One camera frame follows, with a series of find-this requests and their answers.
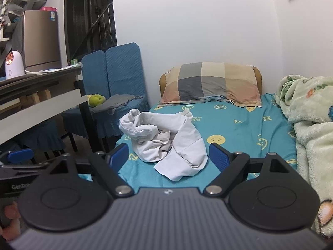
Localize blue covered chair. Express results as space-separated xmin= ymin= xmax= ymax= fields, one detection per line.
xmin=90 ymin=42 xmax=151 ymax=151
xmin=61 ymin=49 xmax=111 ymax=153
xmin=13 ymin=121 xmax=67 ymax=159

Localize person's left hand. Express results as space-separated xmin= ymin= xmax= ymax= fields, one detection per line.
xmin=0 ymin=203 xmax=22 ymax=241

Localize green plush toy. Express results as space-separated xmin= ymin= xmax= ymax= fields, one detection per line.
xmin=87 ymin=94 xmax=106 ymax=108

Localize white facial steamer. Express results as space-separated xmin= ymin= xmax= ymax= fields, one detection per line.
xmin=5 ymin=51 xmax=26 ymax=80

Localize brown cushion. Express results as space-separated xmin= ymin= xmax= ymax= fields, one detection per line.
xmin=159 ymin=66 xmax=262 ymax=102

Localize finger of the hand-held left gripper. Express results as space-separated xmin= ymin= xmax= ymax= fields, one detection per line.
xmin=0 ymin=148 xmax=50 ymax=171

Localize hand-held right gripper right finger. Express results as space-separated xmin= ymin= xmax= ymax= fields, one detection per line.
xmin=204 ymin=143 xmax=290 ymax=196

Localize dark window with grille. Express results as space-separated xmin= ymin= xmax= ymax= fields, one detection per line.
xmin=64 ymin=0 xmax=117 ymax=61

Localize pale green fleece blanket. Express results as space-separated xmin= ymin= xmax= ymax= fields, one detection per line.
xmin=272 ymin=75 xmax=333 ymax=239

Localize grey cloth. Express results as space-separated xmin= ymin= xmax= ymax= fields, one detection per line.
xmin=91 ymin=94 xmax=143 ymax=115

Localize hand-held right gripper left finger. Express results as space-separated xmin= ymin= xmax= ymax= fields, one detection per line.
xmin=49 ymin=143 xmax=135 ymax=197

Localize dark table with white edge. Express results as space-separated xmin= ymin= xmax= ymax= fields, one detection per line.
xmin=0 ymin=66 xmax=110 ymax=159

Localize white papers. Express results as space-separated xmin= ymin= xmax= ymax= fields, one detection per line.
xmin=25 ymin=66 xmax=78 ymax=75

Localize gold refrigerator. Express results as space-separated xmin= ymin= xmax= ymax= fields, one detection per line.
xmin=12 ymin=10 xmax=63 ymax=73

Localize white garment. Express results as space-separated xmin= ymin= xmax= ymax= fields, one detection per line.
xmin=119 ymin=109 xmax=209 ymax=181

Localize teal printed bed sheet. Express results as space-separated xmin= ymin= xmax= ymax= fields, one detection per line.
xmin=114 ymin=92 xmax=298 ymax=188

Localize plaid pillow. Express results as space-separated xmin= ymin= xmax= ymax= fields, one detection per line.
xmin=157 ymin=62 xmax=263 ymax=108

